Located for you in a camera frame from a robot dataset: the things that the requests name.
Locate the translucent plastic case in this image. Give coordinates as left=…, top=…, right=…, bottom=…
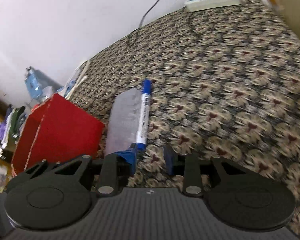
left=104, top=88, right=142, bottom=155

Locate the blue whiteboard marker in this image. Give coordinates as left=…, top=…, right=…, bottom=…
left=136, top=79, right=151, bottom=151

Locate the patterned floral table cloth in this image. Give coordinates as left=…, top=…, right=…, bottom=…
left=70, top=0, right=300, bottom=237

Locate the white coiled cable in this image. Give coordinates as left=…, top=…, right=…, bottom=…
left=63, top=60, right=91, bottom=99

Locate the black adapter cable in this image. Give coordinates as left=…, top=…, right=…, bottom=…
left=125, top=0, right=166, bottom=46

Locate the red cardboard box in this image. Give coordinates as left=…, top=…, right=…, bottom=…
left=12, top=94, right=104, bottom=176

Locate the blue foil bag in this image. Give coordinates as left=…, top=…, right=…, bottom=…
left=24, top=66, right=62, bottom=103

